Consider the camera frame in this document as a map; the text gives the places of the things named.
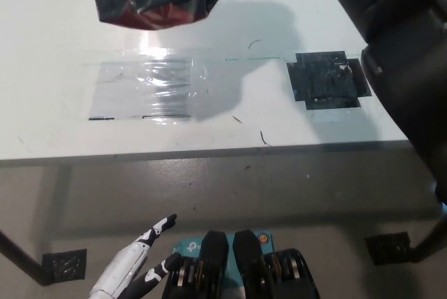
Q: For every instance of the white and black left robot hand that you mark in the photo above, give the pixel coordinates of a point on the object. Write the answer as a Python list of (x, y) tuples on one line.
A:
[(122, 264)]

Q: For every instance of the clear tape patch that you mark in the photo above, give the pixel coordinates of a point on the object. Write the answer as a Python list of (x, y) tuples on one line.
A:
[(122, 86)]

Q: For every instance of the black tape patch on table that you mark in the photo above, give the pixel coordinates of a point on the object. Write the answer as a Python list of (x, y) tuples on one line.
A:
[(324, 82)]

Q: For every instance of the black table leg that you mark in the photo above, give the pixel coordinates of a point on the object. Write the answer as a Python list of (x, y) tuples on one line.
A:
[(21, 260), (431, 239)]

